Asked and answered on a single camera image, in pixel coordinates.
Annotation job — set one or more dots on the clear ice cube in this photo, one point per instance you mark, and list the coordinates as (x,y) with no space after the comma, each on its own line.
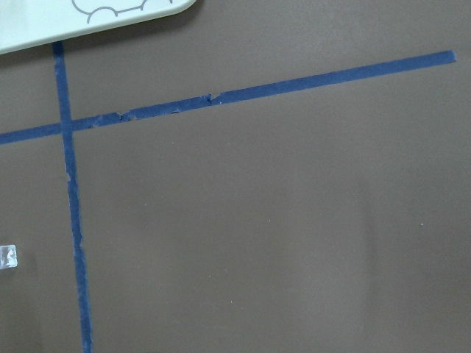
(8,257)

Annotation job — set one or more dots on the cream bear tray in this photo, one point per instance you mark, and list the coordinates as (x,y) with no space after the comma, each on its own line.
(27,24)

